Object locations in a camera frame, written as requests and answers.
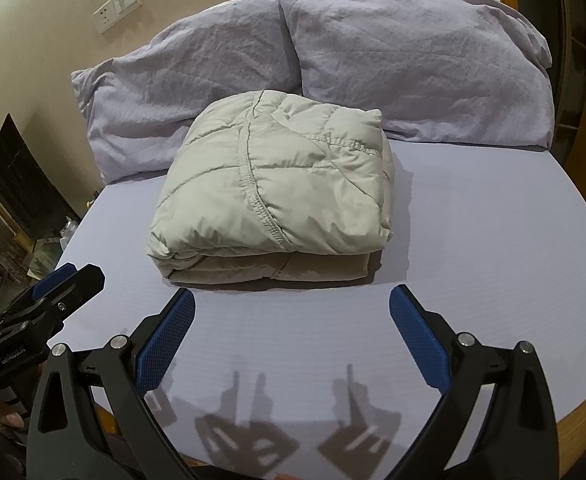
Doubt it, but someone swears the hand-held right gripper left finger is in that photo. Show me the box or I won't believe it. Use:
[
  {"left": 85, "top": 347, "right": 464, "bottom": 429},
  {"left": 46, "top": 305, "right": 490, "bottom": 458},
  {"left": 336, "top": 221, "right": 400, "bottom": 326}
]
[{"left": 27, "top": 290, "right": 198, "bottom": 480}]

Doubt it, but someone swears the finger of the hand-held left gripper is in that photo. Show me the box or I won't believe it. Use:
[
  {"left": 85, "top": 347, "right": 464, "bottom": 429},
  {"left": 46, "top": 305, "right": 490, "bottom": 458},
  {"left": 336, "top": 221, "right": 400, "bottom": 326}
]
[
  {"left": 32, "top": 262, "right": 80, "bottom": 302},
  {"left": 38, "top": 262, "right": 106, "bottom": 322}
]

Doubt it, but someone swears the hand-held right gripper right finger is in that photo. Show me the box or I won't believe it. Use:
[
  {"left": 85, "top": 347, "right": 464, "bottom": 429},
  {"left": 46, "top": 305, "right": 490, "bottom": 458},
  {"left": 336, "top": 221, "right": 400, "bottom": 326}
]
[{"left": 388, "top": 284, "right": 560, "bottom": 480}]

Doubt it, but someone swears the light grey puffer jacket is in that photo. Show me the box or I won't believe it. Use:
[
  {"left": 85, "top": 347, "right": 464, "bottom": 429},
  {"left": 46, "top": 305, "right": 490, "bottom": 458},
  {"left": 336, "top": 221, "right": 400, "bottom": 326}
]
[{"left": 145, "top": 89, "right": 398, "bottom": 281}]

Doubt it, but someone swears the person's left hand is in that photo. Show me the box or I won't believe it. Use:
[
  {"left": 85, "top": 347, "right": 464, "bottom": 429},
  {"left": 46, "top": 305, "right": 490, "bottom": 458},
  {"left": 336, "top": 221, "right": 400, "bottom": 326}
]
[{"left": 0, "top": 400, "right": 28, "bottom": 432}]

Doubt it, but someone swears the low side table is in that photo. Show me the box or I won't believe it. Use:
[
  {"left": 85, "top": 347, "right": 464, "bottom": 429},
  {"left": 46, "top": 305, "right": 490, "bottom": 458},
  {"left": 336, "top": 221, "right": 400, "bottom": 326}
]
[{"left": 25, "top": 230, "right": 74, "bottom": 281}]

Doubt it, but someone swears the bed with lavender sheet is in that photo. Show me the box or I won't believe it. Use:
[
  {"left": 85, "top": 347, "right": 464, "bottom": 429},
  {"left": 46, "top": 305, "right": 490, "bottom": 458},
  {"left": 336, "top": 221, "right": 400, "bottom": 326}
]
[{"left": 48, "top": 137, "right": 586, "bottom": 480}]

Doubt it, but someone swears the lavender pillow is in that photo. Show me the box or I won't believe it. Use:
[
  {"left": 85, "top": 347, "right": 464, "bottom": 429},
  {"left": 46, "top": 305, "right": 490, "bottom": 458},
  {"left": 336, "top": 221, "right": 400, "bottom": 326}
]
[
  {"left": 274, "top": 0, "right": 555, "bottom": 150},
  {"left": 70, "top": 0, "right": 304, "bottom": 185}
]

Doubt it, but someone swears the white wall socket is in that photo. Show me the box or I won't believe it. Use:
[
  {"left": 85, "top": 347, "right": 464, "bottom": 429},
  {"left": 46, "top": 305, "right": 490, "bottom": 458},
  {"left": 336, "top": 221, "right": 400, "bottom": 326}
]
[{"left": 94, "top": 2, "right": 116, "bottom": 35}]

